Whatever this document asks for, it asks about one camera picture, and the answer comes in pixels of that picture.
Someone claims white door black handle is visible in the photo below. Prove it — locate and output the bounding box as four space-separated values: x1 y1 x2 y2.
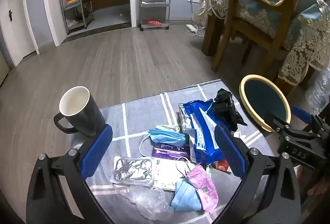
0 0 39 67

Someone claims crumpled clear plastic wrap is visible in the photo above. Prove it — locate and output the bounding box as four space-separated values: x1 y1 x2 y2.
305 69 330 113

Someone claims white power cable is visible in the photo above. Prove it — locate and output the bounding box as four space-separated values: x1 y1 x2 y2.
190 1 207 37

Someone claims wooden chair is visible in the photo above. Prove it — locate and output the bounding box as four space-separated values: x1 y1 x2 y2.
211 0 301 80

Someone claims black mug white inside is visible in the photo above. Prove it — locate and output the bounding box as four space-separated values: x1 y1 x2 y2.
54 86 106 138

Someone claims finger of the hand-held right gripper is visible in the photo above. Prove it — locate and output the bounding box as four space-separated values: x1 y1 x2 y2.
291 105 330 137
265 111 320 170

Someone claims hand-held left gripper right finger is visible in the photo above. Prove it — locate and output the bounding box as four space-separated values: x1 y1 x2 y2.
209 123 302 224

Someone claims white power strip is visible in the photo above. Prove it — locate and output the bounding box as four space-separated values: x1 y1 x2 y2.
186 24 204 36

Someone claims blue face mask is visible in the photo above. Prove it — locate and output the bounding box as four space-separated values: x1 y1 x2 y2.
139 124 189 157
171 179 203 211

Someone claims clear plastic bag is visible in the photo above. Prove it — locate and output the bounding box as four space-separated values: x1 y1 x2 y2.
117 184 176 220

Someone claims blue white wet wipes packet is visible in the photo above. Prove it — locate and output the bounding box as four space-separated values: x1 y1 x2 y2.
179 100 234 165

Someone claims teal lace tablecloth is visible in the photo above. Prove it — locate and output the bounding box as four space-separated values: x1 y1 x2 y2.
194 0 330 86

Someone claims red wrapper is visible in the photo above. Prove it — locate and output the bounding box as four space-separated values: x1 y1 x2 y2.
210 158 231 173

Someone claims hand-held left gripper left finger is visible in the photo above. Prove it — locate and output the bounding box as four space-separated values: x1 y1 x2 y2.
26 123 114 224

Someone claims white paper leaflet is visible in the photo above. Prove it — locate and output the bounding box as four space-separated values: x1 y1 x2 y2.
152 158 186 191

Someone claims pink printed packet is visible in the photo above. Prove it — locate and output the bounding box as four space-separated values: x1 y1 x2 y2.
186 164 219 213

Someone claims black plastic bag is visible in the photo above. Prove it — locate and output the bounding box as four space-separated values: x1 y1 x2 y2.
213 88 248 132

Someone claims grey checked mat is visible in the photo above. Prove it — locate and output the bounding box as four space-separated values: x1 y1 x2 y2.
55 79 276 224

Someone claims silver foil packet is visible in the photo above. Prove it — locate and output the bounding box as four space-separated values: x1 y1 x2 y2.
110 156 156 187

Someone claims person's right hand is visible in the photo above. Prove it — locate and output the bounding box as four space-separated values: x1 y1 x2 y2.
296 166 330 197

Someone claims blue bin yellow rim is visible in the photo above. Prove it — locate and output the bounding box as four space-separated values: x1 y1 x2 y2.
239 74 292 133

